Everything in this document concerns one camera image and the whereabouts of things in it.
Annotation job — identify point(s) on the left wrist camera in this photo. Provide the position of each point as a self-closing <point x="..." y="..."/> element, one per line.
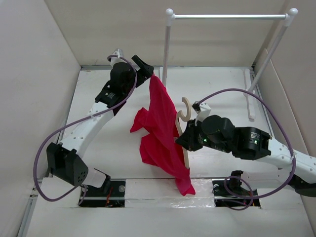
<point x="117" y="55"/>

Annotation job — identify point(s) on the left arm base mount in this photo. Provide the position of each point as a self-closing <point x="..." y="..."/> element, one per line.
<point x="113" y="196"/>

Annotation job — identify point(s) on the red t-shirt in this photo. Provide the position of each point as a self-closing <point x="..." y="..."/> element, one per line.
<point x="158" y="147"/>

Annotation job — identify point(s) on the white metal clothes rack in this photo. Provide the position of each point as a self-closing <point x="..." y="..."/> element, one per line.
<point x="250" y="84"/>

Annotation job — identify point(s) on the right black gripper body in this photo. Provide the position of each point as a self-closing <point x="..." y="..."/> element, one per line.
<point x="201" y="138"/>

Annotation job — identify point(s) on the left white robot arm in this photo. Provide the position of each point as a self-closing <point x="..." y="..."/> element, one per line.
<point x="65" y="159"/>

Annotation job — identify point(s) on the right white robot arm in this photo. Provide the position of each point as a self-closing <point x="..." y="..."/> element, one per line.
<point x="250" y="143"/>

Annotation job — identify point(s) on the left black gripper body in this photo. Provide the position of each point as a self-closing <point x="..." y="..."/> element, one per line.
<point x="129" y="86"/>

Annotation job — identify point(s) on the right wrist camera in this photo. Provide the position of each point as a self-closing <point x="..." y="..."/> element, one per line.
<point x="202" y="109"/>

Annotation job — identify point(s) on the wooden clothes hanger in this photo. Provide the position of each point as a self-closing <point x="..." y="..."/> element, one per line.
<point x="180" y="120"/>

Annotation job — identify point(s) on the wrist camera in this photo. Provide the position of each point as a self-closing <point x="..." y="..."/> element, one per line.
<point x="202" y="109"/>
<point x="117" y="55"/>

